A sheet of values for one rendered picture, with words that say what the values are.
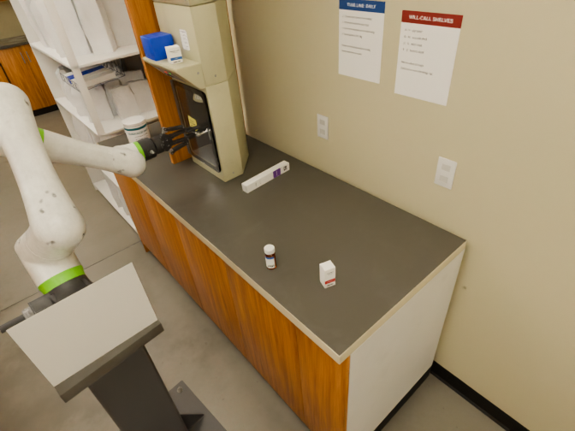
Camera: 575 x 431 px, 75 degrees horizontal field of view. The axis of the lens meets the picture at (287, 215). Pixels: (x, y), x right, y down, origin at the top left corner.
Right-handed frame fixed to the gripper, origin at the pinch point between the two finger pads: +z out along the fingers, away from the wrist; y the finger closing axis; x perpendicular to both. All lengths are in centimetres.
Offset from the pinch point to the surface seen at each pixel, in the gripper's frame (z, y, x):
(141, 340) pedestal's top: -64, -29, -67
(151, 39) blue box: -4.9, 39.9, 7.1
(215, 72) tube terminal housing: 11.0, 25.8, -11.7
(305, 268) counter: -8, -28, -81
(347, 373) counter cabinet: -21, -42, -114
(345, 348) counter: -22, -29, -113
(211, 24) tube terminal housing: 13.3, 43.7, -12.2
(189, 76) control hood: -1.0, 27.1, -11.7
